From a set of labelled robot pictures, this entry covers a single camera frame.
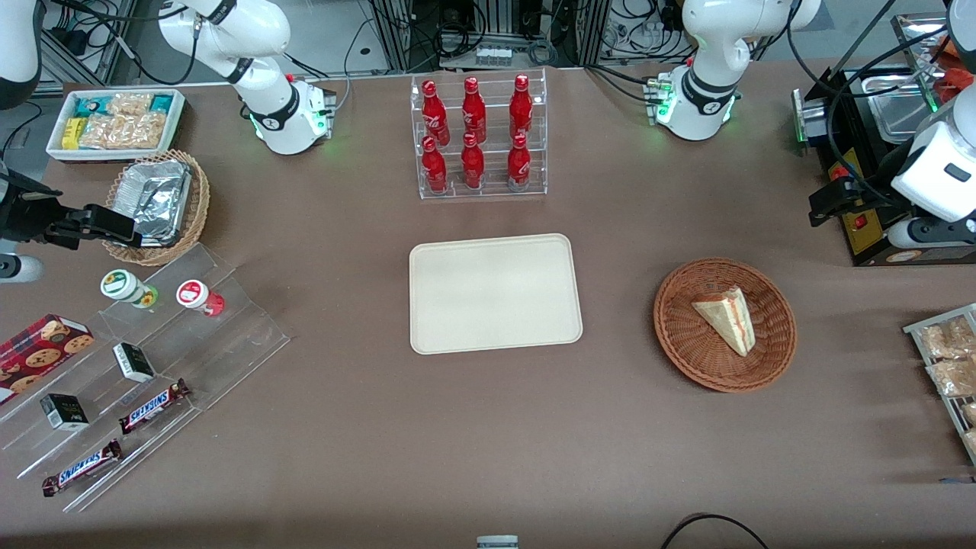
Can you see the black sandwich press machine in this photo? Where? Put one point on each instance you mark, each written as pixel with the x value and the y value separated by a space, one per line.
pixel 854 107

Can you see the small grey device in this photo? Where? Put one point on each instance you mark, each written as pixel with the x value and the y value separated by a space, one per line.
pixel 497 543

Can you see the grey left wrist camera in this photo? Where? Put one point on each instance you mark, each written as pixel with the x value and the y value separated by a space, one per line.
pixel 926 233

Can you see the white plastic snack bin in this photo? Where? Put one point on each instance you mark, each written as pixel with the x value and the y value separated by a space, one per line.
pixel 57 149

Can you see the light wicker basket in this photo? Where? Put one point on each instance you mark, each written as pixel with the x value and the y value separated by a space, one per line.
pixel 200 206

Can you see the clear snack bag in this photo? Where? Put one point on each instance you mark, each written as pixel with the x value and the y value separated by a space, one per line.
pixel 953 377
pixel 949 339

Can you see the green lid yogurt cup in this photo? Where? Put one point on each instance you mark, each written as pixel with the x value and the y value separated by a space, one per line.
pixel 122 285

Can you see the red chocolate cookie box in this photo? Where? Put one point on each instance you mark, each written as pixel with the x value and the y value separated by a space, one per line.
pixel 38 354

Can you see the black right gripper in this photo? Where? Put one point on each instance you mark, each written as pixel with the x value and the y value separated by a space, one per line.
pixel 21 216

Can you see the clear cracker bag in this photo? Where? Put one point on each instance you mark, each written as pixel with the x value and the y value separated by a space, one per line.
pixel 126 131

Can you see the brown wicker basket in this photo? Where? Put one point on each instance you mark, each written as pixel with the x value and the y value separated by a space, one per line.
pixel 682 335

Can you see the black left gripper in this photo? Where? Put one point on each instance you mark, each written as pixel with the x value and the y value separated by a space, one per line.
pixel 871 185

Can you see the Snickers chocolate bar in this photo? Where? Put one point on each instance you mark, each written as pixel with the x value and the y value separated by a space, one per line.
pixel 152 406
pixel 82 467

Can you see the yellow snack pack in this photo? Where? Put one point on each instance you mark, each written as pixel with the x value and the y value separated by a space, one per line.
pixel 72 133

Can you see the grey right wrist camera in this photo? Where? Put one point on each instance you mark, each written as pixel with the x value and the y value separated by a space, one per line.
pixel 21 268

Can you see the beige plastic tray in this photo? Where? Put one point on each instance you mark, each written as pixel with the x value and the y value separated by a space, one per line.
pixel 496 293

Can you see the red lid yogurt cup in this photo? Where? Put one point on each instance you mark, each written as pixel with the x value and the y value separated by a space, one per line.
pixel 194 293

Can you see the clear acrylic stepped shelf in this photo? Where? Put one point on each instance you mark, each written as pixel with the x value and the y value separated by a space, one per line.
pixel 236 320

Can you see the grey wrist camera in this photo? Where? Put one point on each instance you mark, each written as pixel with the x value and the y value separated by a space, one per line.
pixel 21 268
pixel 926 233

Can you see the aluminium frame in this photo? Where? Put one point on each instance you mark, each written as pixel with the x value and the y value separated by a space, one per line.
pixel 396 30

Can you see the clear acrylic bottle rack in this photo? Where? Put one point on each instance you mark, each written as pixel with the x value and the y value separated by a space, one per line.
pixel 496 187

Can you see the metal tray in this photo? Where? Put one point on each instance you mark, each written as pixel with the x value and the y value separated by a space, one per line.
pixel 915 329

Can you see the small black carton box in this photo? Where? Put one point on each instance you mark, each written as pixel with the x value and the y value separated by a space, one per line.
pixel 134 362
pixel 64 412

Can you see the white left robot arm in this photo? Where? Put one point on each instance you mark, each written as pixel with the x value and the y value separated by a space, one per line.
pixel 698 103

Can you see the red cola bottle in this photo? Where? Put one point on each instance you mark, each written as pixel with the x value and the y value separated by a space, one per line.
pixel 435 114
pixel 473 164
pixel 473 110
pixel 519 164
pixel 434 168
pixel 521 107

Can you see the teal snack pack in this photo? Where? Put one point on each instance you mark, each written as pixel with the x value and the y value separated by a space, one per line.
pixel 88 107

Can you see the triangular wrapped sandwich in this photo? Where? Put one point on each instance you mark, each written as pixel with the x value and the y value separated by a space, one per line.
pixel 728 316

